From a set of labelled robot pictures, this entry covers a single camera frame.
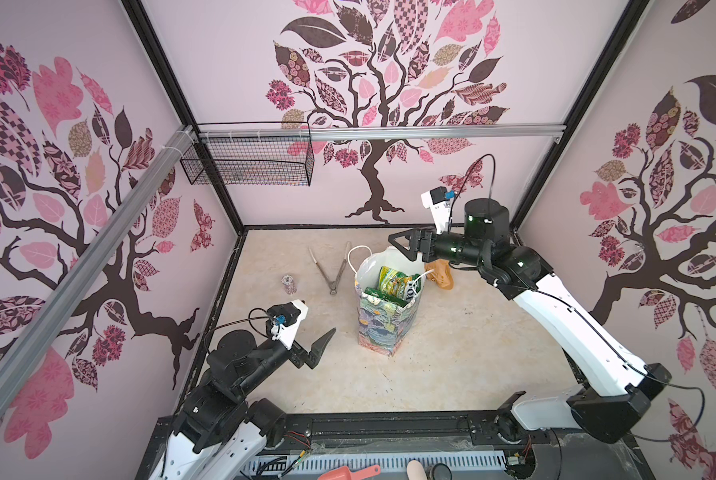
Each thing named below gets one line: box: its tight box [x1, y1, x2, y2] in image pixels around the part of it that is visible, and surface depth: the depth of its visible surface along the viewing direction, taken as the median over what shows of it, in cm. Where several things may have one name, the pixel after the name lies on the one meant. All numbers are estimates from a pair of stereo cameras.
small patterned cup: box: [281, 274, 297, 295], surface depth 100 cm
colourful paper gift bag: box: [354, 247, 426, 357], surface depth 77 cm
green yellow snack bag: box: [378, 266, 422, 301], surface depth 90 cm
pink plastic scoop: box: [317, 464, 381, 480], surface depth 68 cm
